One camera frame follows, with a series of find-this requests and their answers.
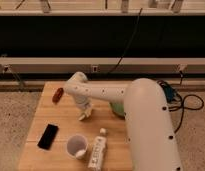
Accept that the white sponge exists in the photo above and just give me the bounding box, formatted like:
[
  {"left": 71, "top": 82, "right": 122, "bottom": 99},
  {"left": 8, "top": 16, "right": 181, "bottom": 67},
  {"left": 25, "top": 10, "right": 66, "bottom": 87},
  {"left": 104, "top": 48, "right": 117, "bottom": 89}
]
[{"left": 78, "top": 112, "right": 92, "bottom": 121}]

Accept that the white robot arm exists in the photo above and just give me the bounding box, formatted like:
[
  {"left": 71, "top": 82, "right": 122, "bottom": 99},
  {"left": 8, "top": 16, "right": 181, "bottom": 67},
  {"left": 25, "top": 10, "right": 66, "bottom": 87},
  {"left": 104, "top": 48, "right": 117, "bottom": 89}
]
[{"left": 64, "top": 72, "right": 183, "bottom": 171}]

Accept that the brown oblong object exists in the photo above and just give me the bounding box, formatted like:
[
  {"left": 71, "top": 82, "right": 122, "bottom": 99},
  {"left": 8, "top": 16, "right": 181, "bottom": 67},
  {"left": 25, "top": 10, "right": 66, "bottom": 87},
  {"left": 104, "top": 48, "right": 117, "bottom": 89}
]
[{"left": 52, "top": 88, "right": 64, "bottom": 103}]

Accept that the green bowl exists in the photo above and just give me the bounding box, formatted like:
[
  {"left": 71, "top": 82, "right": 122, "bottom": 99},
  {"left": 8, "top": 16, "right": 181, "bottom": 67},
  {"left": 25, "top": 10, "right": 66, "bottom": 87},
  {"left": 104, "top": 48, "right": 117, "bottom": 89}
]
[{"left": 110, "top": 102, "right": 125, "bottom": 118}]

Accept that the black smartphone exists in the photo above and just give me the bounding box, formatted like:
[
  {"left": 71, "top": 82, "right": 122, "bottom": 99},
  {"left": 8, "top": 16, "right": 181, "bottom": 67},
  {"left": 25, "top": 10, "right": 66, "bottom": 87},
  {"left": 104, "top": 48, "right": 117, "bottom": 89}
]
[{"left": 37, "top": 124, "right": 58, "bottom": 150}]

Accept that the white cup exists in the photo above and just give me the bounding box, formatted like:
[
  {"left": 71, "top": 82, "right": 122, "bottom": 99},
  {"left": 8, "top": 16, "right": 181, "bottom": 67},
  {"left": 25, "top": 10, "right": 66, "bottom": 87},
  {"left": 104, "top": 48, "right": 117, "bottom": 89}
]
[{"left": 66, "top": 134, "right": 88, "bottom": 160}]

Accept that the white plastic bottle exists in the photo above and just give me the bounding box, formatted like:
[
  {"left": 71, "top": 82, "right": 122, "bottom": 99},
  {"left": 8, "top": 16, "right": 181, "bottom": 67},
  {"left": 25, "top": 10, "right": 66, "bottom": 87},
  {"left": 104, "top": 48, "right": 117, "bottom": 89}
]
[{"left": 88, "top": 128, "right": 107, "bottom": 171}]

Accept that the white wall outlet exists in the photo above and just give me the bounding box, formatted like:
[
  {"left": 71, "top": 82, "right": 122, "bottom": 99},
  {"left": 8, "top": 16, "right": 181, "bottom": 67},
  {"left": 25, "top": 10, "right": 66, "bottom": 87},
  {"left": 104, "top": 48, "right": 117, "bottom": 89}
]
[{"left": 92, "top": 66, "right": 98, "bottom": 72}]

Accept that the left wall outlet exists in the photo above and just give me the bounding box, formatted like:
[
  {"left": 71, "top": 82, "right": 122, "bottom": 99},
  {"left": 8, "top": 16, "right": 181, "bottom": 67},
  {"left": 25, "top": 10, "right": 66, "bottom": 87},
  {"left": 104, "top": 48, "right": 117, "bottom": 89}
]
[{"left": 3, "top": 65, "right": 10, "bottom": 73}]

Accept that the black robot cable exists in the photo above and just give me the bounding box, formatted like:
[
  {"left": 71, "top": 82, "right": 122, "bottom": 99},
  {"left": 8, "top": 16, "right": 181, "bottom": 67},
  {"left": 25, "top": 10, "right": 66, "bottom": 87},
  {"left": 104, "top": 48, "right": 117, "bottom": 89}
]
[{"left": 157, "top": 79, "right": 205, "bottom": 134}]

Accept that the black hanging cable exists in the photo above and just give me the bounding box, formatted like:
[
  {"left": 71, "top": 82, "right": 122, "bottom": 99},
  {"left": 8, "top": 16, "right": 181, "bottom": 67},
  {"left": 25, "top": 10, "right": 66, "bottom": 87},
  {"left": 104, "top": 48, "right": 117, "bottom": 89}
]
[{"left": 107, "top": 7, "right": 144, "bottom": 74}]

